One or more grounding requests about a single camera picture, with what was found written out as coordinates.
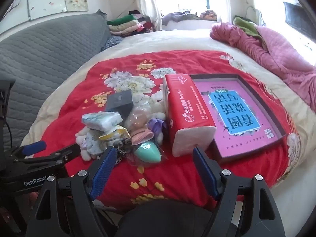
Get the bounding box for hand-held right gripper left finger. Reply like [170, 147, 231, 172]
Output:
[26, 146, 118, 237]

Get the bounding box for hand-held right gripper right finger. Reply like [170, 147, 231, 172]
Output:
[193, 147, 287, 237]

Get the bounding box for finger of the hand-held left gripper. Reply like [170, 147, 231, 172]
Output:
[23, 143, 83, 167]
[10, 141, 47, 160]

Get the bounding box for white fluffy plush item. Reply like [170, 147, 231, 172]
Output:
[75, 127, 93, 161]

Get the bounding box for spotted leopard print cloth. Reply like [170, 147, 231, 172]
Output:
[84, 128, 134, 163]

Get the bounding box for dark brown cardboard box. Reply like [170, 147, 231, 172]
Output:
[190, 73, 287, 165]

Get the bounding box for yellow snack packet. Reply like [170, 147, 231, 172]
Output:
[99, 125, 131, 141]

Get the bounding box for green patterned tissue packet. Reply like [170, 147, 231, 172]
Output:
[81, 112, 123, 131]

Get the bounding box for mint green egg sponge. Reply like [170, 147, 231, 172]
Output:
[134, 142, 162, 164]

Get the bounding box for pink striped pouch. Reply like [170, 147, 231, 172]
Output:
[130, 128, 155, 146]

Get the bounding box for plastic bag with brown sponge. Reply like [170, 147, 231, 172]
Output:
[123, 102, 153, 132]

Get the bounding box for red tissue pack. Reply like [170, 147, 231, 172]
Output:
[162, 74, 217, 157]

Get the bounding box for white teddy bear purple dress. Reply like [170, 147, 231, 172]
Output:
[133, 92, 168, 146]

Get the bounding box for pink book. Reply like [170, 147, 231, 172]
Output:
[191, 79, 280, 157]

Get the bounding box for small black box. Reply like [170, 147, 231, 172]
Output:
[105, 89, 135, 121]

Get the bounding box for grey quilted headboard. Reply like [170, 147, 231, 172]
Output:
[0, 10, 111, 153]

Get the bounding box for red floral blanket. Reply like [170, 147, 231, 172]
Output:
[30, 49, 299, 211]

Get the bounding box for dark blue patterned cloth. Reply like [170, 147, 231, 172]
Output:
[101, 36, 124, 52]

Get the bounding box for stack of folded clothes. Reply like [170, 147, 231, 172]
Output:
[107, 10, 155, 37]

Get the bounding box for pink quilt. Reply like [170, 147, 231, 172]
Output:
[210, 22, 316, 113]

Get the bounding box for green blanket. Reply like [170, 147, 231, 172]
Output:
[233, 16, 267, 47]

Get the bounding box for grey clothes on windowsill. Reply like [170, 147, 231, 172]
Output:
[162, 11, 200, 26]

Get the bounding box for colourful bag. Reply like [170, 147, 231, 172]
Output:
[200, 10, 218, 21]

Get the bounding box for white curtain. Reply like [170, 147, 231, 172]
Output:
[133, 0, 162, 31]

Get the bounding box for black wall television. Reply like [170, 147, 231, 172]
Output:
[283, 2, 314, 39]

